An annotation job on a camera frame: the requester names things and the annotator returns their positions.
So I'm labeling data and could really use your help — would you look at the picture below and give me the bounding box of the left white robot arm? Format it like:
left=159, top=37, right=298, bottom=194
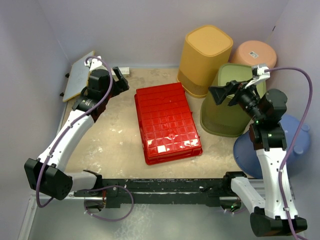
left=24, top=67, right=129, bottom=200

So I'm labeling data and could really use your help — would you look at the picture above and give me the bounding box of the red plastic tray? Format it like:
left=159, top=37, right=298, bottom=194
left=134, top=82, right=203, bottom=165

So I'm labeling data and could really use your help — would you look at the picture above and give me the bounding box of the aluminium frame rail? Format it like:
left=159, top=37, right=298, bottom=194
left=17, top=178, right=306, bottom=240

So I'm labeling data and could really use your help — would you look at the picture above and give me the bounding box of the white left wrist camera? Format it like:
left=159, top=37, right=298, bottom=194
left=84, top=56, right=106, bottom=73

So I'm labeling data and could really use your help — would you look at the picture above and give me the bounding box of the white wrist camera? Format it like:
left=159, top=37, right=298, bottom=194
left=84, top=56, right=106, bottom=73
left=244, top=63, right=271, bottom=89

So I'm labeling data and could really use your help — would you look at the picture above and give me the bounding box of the orange round plastic bucket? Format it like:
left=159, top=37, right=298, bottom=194
left=229, top=40, right=277, bottom=68

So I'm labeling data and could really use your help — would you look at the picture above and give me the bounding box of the blue round plastic bucket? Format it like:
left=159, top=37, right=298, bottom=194
left=233, top=114, right=311, bottom=179

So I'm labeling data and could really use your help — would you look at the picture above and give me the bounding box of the green mesh waste basket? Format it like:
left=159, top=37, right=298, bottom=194
left=200, top=63, right=253, bottom=138

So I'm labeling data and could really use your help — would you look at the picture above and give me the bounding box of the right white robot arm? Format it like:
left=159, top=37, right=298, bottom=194
left=208, top=80, right=308, bottom=240

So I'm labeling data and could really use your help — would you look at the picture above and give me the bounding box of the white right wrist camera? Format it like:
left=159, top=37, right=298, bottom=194
left=244, top=63, right=271, bottom=89

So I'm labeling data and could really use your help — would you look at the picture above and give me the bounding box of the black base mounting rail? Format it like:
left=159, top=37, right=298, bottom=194
left=73, top=177, right=243, bottom=210

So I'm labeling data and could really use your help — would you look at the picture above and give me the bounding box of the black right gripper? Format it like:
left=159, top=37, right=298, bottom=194
left=209, top=77, right=264, bottom=122

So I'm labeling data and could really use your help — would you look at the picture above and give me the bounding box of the small whiteboard yellow frame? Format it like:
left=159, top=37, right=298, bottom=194
left=62, top=51, right=95, bottom=102

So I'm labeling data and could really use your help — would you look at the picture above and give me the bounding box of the small white red box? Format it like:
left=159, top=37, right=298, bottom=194
left=112, top=66, right=130, bottom=77

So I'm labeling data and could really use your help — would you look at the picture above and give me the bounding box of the yellow mesh waste basket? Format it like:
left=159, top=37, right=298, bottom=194
left=176, top=25, right=233, bottom=98

